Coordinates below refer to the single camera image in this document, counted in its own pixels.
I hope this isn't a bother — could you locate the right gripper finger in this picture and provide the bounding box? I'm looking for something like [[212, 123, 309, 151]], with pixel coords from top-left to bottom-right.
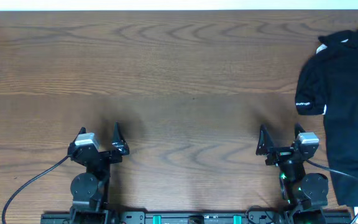
[[255, 124, 274, 156], [294, 123, 305, 138]]

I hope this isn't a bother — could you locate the black polo shirt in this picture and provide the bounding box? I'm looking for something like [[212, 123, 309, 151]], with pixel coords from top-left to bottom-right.
[[295, 29, 358, 207]]

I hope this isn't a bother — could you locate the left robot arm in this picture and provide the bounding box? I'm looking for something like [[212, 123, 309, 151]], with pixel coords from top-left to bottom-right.
[[67, 122, 130, 224]]

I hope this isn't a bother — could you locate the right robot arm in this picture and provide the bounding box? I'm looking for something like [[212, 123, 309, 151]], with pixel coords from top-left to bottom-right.
[[255, 124, 329, 223]]

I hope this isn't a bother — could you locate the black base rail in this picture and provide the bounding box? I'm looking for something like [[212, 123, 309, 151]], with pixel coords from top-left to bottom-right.
[[40, 209, 352, 224]]

